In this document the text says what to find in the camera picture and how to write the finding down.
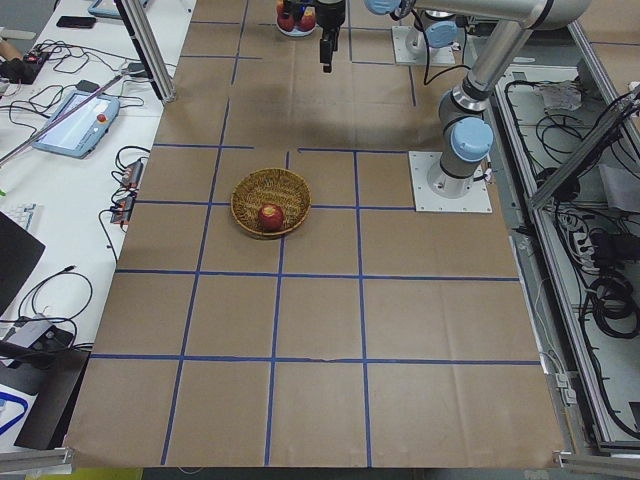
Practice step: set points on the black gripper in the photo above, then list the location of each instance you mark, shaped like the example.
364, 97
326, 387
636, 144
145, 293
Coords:
330, 15

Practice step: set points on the red apple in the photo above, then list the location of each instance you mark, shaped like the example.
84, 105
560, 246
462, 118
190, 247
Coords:
307, 21
270, 217
286, 23

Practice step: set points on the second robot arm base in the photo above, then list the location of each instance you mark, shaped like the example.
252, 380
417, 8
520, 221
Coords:
431, 38

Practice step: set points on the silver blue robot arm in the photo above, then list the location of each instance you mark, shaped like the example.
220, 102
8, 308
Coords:
467, 138

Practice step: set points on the light blue round plate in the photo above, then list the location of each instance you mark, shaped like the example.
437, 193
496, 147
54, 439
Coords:
296, 32

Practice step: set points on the woven wicker basket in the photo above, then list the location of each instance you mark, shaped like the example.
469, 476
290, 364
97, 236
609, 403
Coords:
271, 185

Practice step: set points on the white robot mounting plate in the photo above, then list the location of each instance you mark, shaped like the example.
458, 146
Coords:
436, 192

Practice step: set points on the black smartphone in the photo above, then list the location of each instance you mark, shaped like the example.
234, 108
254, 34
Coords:
76, 22

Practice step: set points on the brown cardboard table cover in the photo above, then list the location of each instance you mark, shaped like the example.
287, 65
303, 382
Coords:
370, 336

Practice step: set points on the blue teach pendant tablet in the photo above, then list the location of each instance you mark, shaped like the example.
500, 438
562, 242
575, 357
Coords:
79, 133

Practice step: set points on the thin metal rod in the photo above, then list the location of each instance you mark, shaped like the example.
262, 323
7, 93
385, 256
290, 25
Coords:
72, 103

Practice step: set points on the white keyboard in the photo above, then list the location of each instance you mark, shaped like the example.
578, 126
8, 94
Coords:
24, 214

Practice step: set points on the black laptop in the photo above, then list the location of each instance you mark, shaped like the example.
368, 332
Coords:
20, 253

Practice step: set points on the aluminium frame post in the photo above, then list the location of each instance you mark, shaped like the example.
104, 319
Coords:
146, 46

